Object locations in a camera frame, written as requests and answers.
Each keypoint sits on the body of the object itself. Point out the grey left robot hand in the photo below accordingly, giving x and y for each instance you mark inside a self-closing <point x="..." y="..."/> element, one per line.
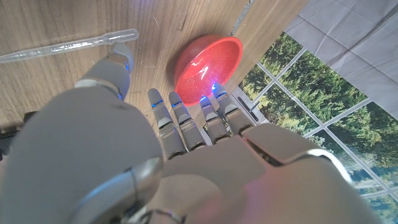
<point x="93" y="149"/>

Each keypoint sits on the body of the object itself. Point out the red bowl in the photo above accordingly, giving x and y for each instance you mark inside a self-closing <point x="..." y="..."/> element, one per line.
<point x="208" y="65"/>

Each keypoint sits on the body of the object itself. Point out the printed window backdrop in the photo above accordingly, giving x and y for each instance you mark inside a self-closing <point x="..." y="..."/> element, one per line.
<point x="326" y="93"/>

